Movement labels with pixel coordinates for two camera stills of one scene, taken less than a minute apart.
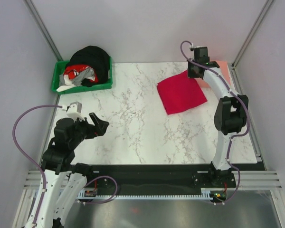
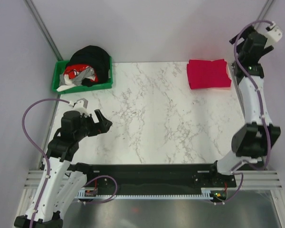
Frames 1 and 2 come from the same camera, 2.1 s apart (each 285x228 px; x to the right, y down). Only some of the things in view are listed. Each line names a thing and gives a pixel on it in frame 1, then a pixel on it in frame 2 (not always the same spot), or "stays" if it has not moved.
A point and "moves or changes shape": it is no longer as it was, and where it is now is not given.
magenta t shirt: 180,92 moves or changes shape
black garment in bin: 96,58 stays
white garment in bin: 69,84 stays
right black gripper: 191,75 -> 243,35
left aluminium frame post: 42,25 stays
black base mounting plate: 164,177 stays
